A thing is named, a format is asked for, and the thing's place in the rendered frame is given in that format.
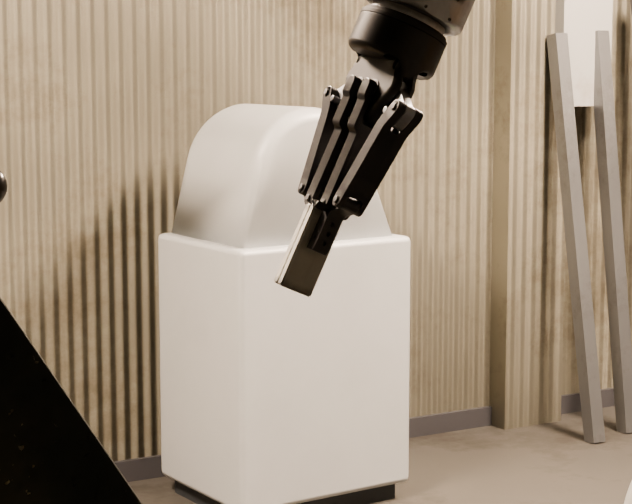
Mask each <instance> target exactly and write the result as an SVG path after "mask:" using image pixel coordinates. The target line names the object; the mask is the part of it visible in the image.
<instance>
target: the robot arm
mask: <svg viewBox="0 0 632 504"><path fill-rule="evenodd" d="M366 1H367V2H369V3H370V4H368V5H366V6H365V7H362V9H361V12H360V14H359V16H358V19H357V21H356V23H355V26H354V28H353V30H352V33H351V35H350V37H349V40H348V43H349V46H350V48H351V49H352V50H353V51H355V52H356V53H357V56H358V59H357V61H356V62H355V64H354V65H353V67H352V68H351V70H350V71H349V72H348V74H347V77H346V80H345V84H344V85H343V86H341V87H340V88H338V89H336V88H334V87H332V86H327V87H326V88H325V90H324V92H323V98H322V108H321V114H320V117H319V120H318V124H317V127H316V130H315V134H314V137H313V140H312V144H311V147H310V150H309V153H308V157H307V160H306V163H305V167H304V170H303V173H302V177H301V180H300V183H299V187H298V193H299V194H301V195H303V196H304V197H305V200H304V202H305V204H306V207H305V209H304V211H303V214H302V216H301V218H300V221H299V223H298V225H297V228H296V230H295V232H294V235H293V237H292V239H291V242H290V244H289V246H288V249H287V251H286V253H285V256H284V258H283V260H282V263H281V265H280V267H279V270H278V272H277V274H276V277H275V279H274V281H275V283H277V284H279V285H281V286H283V287H286V288H288V289H291V290H293V291H295V292H298V293H300V294H303V295H305V296H308V297H309V296H311V294H312V292H313V290H314V287H315V285H316V283H317V280H318V278H319V276H320V273H321V271H322V269H323V266H324V264H325V261H326V259H327V257H328V254H329V252H330V250H331V247H332V245H333V243H334V240H335V238H336V236H337V233H338V231H339V229H340V226H341V224H342V222H343V220H347V219H348V218H349V217H350V216H351V215H355V216H357V217H360V216H361V215H362V214H363V213H364V211H365V209H366V208H367V206H368V204H369V203H370V201H371V199H372V197H373V196H374V194H375V192H376V190H377V189H378V187H379V185H380V183H381V182H382V180H383V178H384V177H385V175H386V173H387V171H388V170H389V168H390V166H391V164H392V163H393V161H394V159H395V158H396V156H397V154H398V152H399V151H400V149H401V147H402V145H403V144H404V142H405V140H406V139H407V137H408V136H409V135H410V134H411V133H412V131H413V130H414V129H415V128H416V127H417V126H418V125H419V123H420V122H421V120H422V118H423V113H422V112H421V111H420V110H418V109H416V108H414V107H413V106H412V103H411V98H412V97H413V94H414V91H415V84H416V80H417V79H418V80H429V79H431V78H432V77H433V76H434V74H435V71H436V69H437V66H438V64H439V62H440V59H441V57H442V55H443V52H444V50H445V48H446V45H447V42H446V38H445V37H444V35H445V36H457V35H459V34H460V33H461V32H462V30H463V28H464V25H465V23H466V21H467V18H468V16H469V14H470V11H471V9H472V7H473V4H474V2H475V0H366ZM624 504H632V481H631V483H630V486H629V488H628V491H627V494H626V497H625V501H624Z"/></svg>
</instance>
